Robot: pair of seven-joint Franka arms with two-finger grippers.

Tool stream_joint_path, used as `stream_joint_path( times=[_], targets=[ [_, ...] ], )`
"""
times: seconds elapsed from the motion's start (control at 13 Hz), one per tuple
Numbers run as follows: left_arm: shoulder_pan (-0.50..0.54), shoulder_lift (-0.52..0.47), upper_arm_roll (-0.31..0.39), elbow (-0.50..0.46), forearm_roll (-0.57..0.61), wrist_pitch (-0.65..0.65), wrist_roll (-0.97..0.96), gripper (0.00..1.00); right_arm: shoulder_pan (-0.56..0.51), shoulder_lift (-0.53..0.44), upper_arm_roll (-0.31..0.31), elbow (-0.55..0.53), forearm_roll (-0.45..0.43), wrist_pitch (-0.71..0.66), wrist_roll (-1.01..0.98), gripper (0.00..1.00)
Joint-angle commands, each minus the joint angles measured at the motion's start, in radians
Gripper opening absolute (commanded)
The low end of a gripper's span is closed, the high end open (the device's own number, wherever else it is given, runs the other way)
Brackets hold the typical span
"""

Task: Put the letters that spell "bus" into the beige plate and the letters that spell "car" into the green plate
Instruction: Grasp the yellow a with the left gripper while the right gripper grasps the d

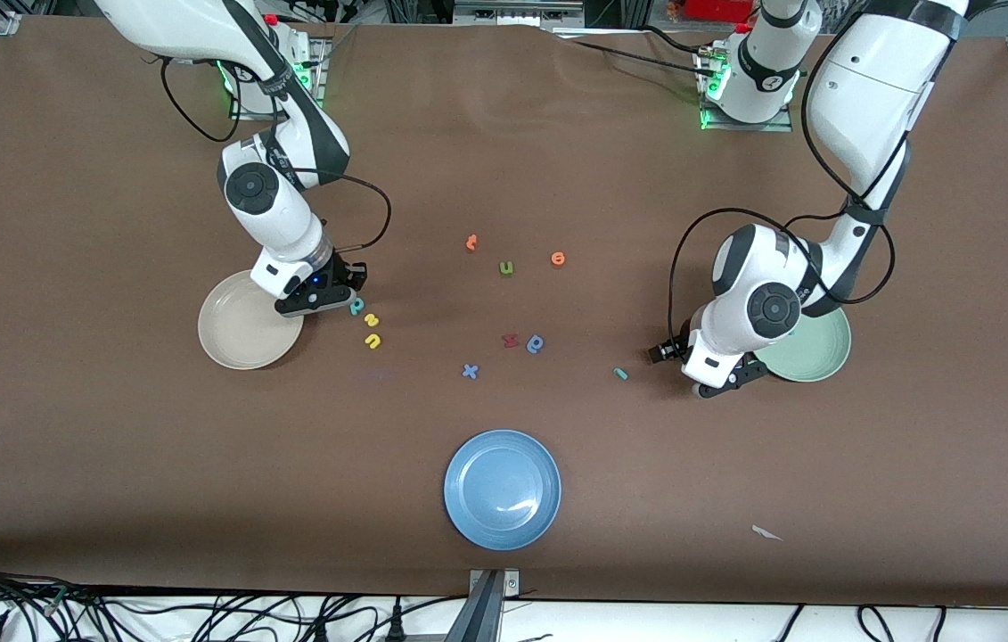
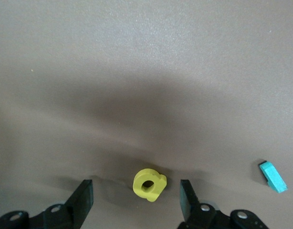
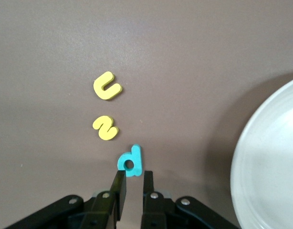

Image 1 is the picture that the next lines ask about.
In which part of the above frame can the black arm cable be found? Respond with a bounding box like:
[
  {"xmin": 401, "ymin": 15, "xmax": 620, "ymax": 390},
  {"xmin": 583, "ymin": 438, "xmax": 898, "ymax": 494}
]
[
  {"xmin": 160, "ymin": 53, "xmax": 393, "ymax": 255},
  {"xmin": 668, "ymin": 27, "xmax": 897, "ymax": 344}
]

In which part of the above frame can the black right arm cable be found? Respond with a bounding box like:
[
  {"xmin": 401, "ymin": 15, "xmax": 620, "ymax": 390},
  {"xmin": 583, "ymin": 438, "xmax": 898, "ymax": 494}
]
[{"xmin": 160, "ymin": 53, "xmax": 393, "ymax": 255}]

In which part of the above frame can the green plate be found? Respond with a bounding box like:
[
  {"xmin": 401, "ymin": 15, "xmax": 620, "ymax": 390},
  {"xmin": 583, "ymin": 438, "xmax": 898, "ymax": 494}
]
[{"xmin": 753, "ymin": 308, "xmax": 853, "ymax": 383}]

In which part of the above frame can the beige brown plate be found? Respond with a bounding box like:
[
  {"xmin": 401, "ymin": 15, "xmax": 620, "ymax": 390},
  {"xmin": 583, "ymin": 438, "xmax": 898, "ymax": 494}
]
[{"xmin": 198, "ymin": 268, "xmax": 307, "ymax": 371}]

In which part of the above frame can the grey power strip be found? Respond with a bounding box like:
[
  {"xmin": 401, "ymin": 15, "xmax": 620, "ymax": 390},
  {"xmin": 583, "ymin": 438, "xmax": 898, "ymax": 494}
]
[{"xmin": 453, "ymin": 0, "xmax": 585, "ymax": 28}]

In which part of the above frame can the metal table edge bracket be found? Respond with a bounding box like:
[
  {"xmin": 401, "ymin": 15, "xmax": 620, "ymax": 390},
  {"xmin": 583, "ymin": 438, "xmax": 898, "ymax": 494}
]
[{"xmin": 444, "ymin": 569, "xmax": 522, "ymax": 642}]

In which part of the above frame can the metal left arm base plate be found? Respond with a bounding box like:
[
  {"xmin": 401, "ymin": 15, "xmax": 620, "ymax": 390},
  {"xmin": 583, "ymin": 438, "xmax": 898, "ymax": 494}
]
[{"xmin": 698, "ymin": 49, "xmax": 794, "ymax": 133}]

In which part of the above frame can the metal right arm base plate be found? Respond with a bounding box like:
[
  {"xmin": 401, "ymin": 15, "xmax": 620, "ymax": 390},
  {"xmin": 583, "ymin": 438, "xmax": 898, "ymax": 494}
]
[{"xmin": 230, "ymin": 36, "xmax": 326, "ymax": 121}]

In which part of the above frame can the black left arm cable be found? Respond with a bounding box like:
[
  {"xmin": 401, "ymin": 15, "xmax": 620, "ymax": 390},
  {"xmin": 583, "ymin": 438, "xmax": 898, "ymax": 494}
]
[{"xmin": 668, "ymin": 27, "xmax": 897, "ymax": 344}]

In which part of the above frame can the blue plate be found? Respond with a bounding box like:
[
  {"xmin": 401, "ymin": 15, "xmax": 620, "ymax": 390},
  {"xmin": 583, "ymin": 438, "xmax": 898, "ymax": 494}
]
[{"xmin": 443, "ymin": 429, "xmax": 562, "ymax": 551}]

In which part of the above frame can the red box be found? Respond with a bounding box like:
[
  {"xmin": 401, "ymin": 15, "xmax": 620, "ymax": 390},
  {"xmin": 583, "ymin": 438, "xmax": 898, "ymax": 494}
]
[{"xmin": 682, "ymin": 0, "xmax": 758, "ymax": 23}]

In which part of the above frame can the black cable on table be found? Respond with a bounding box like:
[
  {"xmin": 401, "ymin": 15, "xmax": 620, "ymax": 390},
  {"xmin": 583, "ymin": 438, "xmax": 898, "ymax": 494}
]
[
  {"xmin": 642, "ymin": 25, "xmax": 718, "ymax": 56},
  {"xmin": 568, "ymin": 39, "xmax": 709, "ymax": 70}
]

